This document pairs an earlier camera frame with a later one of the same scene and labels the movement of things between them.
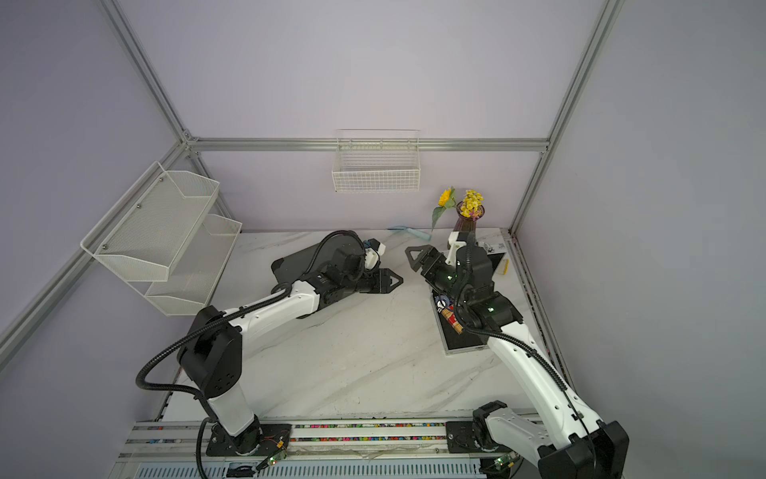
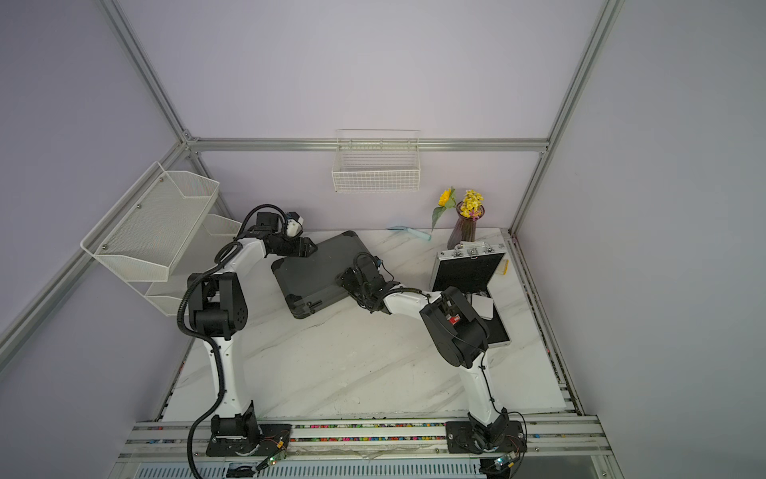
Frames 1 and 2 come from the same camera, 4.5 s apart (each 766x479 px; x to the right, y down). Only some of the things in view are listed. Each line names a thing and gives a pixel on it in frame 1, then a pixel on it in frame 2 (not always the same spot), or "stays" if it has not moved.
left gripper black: [382, 280] to [302, 250]
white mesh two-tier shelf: [165, 235] stays
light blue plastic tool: [412, 232] stays
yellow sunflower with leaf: [446, 201] stays
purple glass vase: [465, 223] stays
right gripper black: [428, 261] to [348, 279]
